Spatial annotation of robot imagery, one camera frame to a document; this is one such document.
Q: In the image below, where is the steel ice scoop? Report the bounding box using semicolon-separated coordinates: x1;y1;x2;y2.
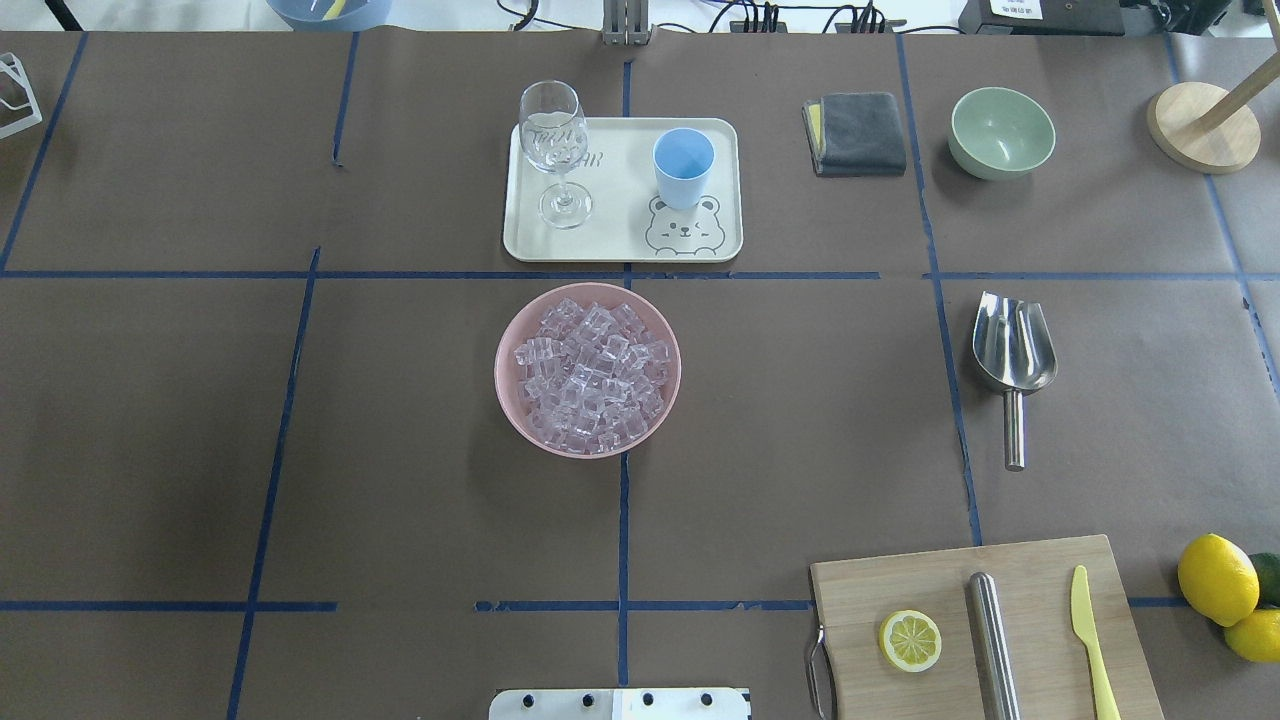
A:
972;292;1059;471

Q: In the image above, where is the pile of clear ice cubes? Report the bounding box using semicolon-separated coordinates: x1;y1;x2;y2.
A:
515;297;675;454

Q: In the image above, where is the light blue plastic cup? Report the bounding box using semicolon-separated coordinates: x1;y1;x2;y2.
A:
652;127;716;210

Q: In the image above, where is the wooden cup stand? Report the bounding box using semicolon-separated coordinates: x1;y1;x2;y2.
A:
1146;1;1279;176

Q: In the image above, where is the pink bowl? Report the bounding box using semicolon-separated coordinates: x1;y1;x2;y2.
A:
494;282;684;460

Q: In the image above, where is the cream bear serving tray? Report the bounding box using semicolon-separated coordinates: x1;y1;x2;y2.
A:
503;117;744;263

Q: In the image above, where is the clear wine glass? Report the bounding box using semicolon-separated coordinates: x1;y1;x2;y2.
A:
518;79;593;231

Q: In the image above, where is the lemon half slice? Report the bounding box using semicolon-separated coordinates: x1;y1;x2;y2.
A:
877;609;943;673

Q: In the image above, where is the green ceramic bowl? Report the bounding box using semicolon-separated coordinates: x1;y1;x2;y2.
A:
948;87;1057;181

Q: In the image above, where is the steel cylinder rod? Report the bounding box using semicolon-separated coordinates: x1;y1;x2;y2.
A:
966;571;1021;719

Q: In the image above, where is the blue bowl with fork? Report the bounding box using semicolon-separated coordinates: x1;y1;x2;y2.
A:
268;0;394;32

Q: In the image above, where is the yellow plastic knife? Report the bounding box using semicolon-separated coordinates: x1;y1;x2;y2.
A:
1069;565;1121;720

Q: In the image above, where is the wooden cutting board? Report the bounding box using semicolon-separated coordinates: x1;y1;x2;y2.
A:
810;536;1164;719

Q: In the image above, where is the whole yellow lemon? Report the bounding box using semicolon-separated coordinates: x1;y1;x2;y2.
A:
1178;533;1260;628

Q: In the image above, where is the green lime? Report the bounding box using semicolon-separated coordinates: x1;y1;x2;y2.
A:
1248;552;1280;609

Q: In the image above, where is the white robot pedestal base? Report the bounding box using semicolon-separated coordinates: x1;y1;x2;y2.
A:
488;687;753;719

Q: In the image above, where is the white wire cup rack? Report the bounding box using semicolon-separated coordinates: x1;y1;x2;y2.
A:
1;53;44;138

